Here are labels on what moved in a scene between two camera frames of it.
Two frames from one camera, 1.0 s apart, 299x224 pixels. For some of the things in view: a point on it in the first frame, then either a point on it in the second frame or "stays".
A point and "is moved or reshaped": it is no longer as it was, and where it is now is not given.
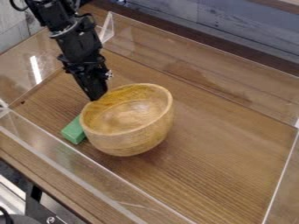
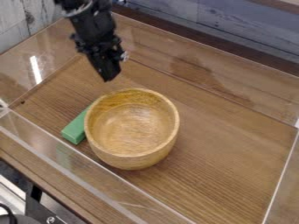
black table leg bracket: x=36 y=210 stays
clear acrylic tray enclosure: x=190 y=143 stays
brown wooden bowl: x=127 y=120 is moved or reshaped
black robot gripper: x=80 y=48 to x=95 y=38
